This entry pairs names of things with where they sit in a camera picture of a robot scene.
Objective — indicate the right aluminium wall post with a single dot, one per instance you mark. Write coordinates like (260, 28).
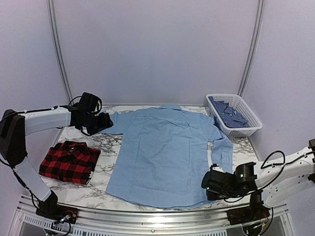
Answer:
(253, 47)

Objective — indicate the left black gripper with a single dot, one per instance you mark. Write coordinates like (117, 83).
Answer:
(105, 122)

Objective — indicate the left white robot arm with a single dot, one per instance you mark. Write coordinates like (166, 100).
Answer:
(17, 126)

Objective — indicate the white plastic basket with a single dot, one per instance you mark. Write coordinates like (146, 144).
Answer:
(242, 107)

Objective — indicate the aluminium wall post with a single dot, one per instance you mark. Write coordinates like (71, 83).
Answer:
(58, 50)
(253, 47)

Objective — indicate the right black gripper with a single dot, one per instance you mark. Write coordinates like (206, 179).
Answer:
(211, 196)

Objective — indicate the red black plaid shirt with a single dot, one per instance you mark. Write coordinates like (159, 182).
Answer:
(70, 161)

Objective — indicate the left aluminium wall post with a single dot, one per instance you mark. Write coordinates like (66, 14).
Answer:
(58, 50)

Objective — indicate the blue patterned shirt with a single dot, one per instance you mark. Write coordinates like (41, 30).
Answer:
(230, 117)

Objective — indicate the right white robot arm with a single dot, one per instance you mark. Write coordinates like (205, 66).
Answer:
(273, 181)

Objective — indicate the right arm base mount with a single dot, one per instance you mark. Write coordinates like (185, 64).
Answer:
(246, 214)

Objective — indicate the aluminium front frame rail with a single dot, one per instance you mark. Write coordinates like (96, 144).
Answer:
(97, 222)

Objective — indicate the light blue long sleeve shirt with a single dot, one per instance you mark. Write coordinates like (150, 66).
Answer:
(164, 155)

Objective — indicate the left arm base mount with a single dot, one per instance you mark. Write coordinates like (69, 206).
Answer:
(59, 213)

